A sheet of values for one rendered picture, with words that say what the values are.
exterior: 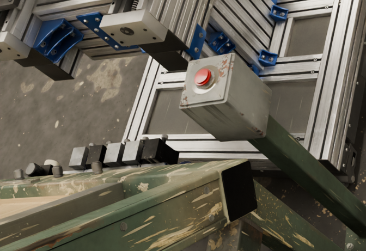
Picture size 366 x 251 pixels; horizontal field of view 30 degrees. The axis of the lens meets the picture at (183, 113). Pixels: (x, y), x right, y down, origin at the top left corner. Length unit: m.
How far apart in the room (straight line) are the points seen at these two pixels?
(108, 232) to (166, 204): 0.15
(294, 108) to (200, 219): 1.00
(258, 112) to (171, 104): 1.06
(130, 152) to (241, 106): 0.39
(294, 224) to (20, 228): 0.64
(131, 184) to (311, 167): 0.51
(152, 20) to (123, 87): 1.50
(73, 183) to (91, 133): 1.49
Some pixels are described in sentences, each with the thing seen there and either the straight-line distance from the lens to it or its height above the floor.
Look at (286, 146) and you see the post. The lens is 1.64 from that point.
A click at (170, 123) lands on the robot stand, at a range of 2.46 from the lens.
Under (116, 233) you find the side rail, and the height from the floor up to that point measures 1.14.
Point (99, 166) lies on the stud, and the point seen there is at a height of 0.87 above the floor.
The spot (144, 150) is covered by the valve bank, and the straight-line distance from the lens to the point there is 1.67.
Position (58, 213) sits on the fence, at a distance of 1.34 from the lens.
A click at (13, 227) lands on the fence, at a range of 1.26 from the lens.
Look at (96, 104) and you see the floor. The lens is 3.12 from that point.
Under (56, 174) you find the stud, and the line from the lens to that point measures 1.68.
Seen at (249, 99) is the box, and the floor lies 0.84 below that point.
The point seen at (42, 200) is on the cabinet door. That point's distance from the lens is 1.58.
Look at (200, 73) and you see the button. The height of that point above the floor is 0.94.
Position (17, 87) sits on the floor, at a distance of 3.64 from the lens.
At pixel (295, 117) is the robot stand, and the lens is 2.18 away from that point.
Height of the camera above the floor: 1.91
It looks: 44 degrees down
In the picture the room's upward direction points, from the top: 51 degrees counter-clockwise
